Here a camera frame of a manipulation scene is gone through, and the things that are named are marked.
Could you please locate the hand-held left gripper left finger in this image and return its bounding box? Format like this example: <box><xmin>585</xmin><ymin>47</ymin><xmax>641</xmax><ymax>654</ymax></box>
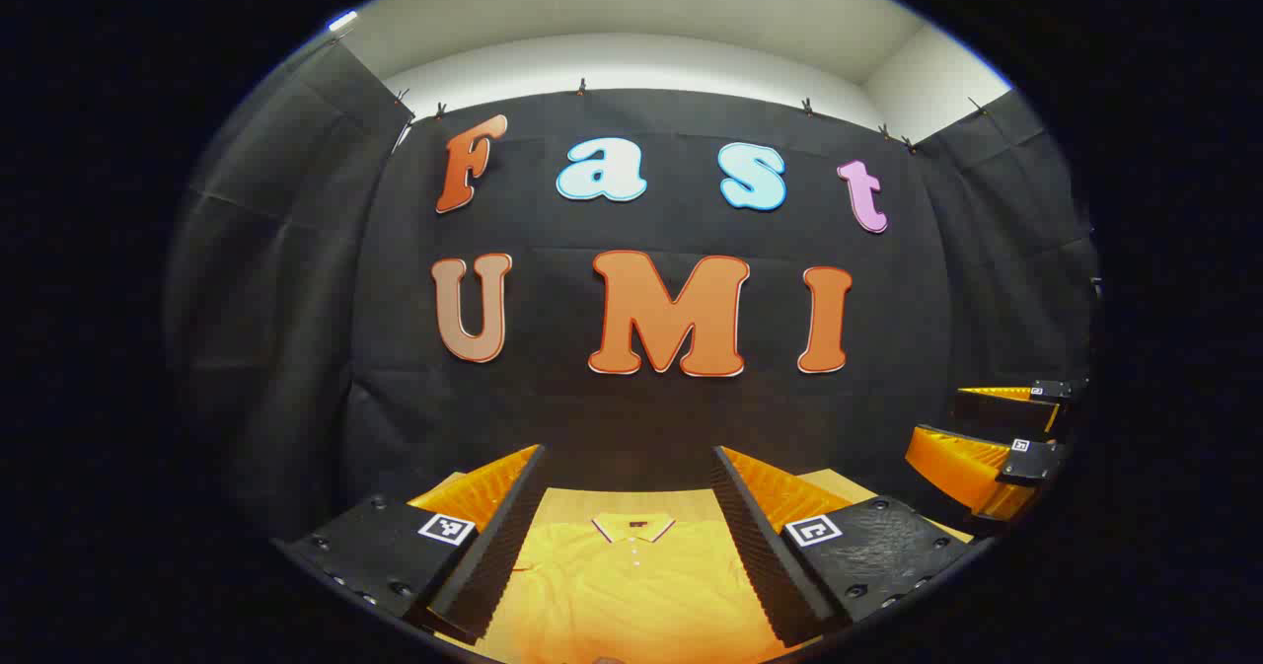
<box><xmin>279</xmin><ymin>444</ymin><xmax>547</xmax><ymax>645</ymax></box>

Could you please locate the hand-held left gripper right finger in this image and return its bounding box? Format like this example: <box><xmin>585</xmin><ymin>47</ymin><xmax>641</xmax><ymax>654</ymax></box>
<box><xmin>712</xmin><ymin>445</ymin><xmax>973</xmax><ymax>648</ymax></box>

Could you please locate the orange T-shirt with striped collar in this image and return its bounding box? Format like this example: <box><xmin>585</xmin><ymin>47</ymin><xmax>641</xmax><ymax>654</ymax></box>
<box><xmin>481</xmin><ymin>512</ymin><xmax>790</xmax><ymax>664</ymax></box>

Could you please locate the black backdrop cloth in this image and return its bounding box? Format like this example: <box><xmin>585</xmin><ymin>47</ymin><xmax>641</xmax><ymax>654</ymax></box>
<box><xmin>166</xmin><ymin>37</ymin><xmax>1099</xmax><ymax>547</ymax></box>

